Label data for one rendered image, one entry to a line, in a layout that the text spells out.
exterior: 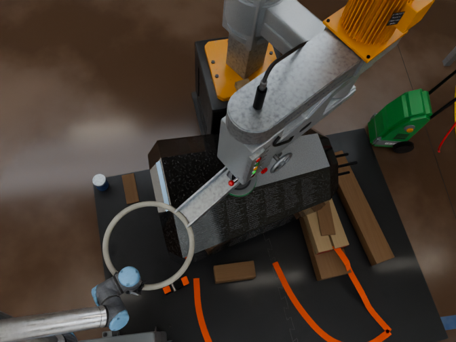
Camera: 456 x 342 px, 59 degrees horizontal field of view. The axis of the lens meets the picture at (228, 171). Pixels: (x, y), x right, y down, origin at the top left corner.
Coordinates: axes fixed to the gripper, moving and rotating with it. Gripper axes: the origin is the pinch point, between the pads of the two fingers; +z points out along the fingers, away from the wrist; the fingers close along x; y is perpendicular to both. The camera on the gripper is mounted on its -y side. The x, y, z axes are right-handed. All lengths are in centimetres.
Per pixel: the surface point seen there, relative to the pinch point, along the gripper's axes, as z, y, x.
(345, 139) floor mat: 73, 110, 187
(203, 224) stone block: 12, 23, 49
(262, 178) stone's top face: -2, 47, 85
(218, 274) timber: 73, 44, 37
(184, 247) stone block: 21.4, 17.0, 34.5
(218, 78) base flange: 2, -4, 149
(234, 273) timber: 72, 55, 41
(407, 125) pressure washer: 29, 144, 189
